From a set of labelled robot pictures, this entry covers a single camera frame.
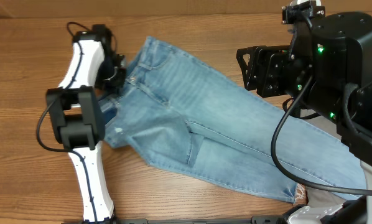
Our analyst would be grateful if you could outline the light blue denim jeans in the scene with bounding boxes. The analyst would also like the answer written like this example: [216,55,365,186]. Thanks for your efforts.
[97,35,369,205]

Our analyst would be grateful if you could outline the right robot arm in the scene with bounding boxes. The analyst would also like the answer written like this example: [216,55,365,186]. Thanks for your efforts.
[236,4,372,223]

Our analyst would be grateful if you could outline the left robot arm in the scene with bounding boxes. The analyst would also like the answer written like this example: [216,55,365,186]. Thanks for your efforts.
[37,24,126,223]

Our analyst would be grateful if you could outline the grey garment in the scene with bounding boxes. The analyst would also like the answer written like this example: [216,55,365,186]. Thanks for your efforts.
[306,117,366,207]

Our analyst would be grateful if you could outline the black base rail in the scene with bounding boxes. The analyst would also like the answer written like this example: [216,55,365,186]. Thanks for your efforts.
[61,214,299,224]

